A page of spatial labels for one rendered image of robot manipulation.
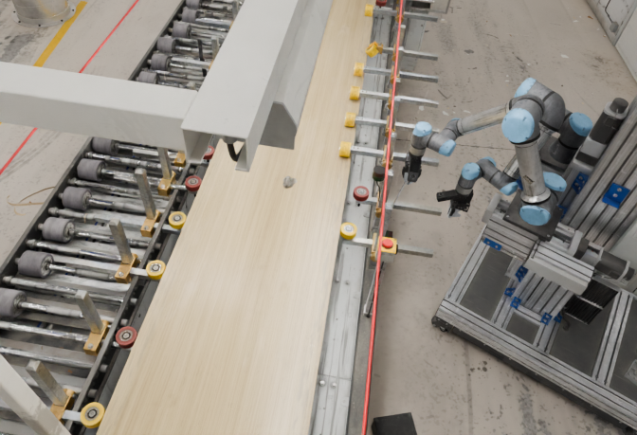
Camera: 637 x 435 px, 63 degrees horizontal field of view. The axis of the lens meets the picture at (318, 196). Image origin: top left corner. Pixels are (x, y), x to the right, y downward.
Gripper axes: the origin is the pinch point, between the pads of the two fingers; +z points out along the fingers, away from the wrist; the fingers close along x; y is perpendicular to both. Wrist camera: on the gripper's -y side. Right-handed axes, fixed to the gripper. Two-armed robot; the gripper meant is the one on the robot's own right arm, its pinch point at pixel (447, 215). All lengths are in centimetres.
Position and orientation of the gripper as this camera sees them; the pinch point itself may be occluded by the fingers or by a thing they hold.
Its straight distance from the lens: 272.6
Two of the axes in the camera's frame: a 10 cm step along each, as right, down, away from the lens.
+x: 1.5, -7.3, 6.7
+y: 9.9, 1.6, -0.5
